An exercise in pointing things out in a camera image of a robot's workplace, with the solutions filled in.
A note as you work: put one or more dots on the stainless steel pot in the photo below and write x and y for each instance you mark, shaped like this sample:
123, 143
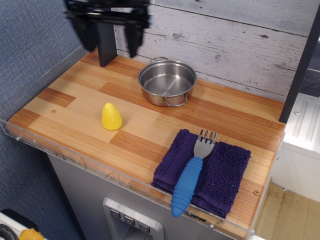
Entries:
167, 83

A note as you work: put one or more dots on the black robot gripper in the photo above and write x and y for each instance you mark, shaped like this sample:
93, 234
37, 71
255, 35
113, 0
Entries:
84, 15

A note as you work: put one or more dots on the white ridged appliance right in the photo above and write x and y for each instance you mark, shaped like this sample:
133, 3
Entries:
297, 164

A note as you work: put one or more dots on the blue-handled metal fork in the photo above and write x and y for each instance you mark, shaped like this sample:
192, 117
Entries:
185, 187

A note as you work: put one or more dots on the purple folded towel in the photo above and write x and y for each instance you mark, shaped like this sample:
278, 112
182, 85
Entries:
219, 180

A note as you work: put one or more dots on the grey toy fridge cabinet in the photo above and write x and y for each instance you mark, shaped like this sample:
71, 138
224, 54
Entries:
86, 191

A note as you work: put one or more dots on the clear acrylic edge guard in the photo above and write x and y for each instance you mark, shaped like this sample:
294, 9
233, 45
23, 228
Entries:
239, 96

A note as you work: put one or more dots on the dark right upright post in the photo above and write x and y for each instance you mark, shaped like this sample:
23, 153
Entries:
301, 69

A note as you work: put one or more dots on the yellow corn-shaped shaker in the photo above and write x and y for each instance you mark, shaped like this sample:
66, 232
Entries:
110, 117

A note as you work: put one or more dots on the silver dispenser button panel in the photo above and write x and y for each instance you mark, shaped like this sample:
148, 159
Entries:
126, 223

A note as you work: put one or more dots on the dark upright post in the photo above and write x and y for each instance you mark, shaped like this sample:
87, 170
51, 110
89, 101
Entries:
107, 49
301, 69

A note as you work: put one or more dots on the yellow object bottom left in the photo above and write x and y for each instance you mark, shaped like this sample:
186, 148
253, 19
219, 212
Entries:
30, 234

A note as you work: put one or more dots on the dark left upright post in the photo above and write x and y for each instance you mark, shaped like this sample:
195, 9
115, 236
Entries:
107, 49

